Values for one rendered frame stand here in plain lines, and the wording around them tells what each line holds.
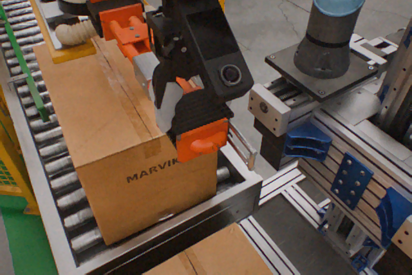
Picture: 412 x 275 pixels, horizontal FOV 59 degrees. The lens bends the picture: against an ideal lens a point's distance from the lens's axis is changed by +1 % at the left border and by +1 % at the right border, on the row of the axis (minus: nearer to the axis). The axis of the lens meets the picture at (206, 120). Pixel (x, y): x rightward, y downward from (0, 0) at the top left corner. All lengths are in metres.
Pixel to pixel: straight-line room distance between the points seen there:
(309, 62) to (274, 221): 0.87
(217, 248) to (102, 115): 0.55
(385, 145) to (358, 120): 0.10
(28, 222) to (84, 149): 1.17
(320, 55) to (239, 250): 0.65
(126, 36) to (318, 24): 0.50
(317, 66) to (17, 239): 1.61
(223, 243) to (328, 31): 0.71
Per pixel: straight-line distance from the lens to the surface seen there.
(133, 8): 0.74
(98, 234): 1.28
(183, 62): 0.42
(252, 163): 0.46
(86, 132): 1.00
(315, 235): 1.68
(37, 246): 1.99
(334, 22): 0.95
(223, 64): 0.36
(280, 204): 1.72
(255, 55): 2.94
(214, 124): 0.47
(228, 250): 1.21
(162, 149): 0.98
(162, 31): 0.42
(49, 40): 0.95
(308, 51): 1.01
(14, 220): 2.12
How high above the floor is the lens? 1.63
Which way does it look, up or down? 44 degrees down
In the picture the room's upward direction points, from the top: straight up
